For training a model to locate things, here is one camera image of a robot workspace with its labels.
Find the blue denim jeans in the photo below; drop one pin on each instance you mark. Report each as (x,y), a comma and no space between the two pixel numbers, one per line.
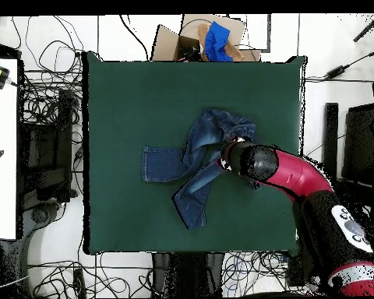
(199,137)

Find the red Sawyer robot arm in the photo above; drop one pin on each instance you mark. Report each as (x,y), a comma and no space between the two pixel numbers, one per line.
(299,177)

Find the black flat panel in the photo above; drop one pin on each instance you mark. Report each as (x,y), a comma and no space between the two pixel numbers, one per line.
(360,143)

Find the dark green table cloth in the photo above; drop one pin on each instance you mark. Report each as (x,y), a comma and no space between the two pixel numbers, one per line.
(143,93)

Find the black upright bar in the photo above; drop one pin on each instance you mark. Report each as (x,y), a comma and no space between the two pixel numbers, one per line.
(330,137)

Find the bright blue cloth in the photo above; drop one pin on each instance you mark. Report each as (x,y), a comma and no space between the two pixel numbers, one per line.
(216,40)

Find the black rectangular box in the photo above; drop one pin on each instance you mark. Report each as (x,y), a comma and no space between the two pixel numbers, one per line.
(294,271)

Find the brown cardboard box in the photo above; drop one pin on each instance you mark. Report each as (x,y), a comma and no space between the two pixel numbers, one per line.
(166,43)

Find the black equipment stand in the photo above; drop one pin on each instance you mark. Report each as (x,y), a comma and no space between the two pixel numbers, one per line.
(50,155)

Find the black power strip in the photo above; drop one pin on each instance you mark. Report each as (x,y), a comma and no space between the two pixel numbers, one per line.
(79,282)

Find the grey swivel chair base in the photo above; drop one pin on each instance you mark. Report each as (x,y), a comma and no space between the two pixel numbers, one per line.
(40,215)

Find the black rod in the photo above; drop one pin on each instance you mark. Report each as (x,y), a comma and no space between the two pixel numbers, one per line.
(367,29)

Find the white side table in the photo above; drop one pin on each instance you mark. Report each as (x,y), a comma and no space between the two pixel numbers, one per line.
(1,140)

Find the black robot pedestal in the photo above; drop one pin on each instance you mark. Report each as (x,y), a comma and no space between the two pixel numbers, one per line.
(187,274)

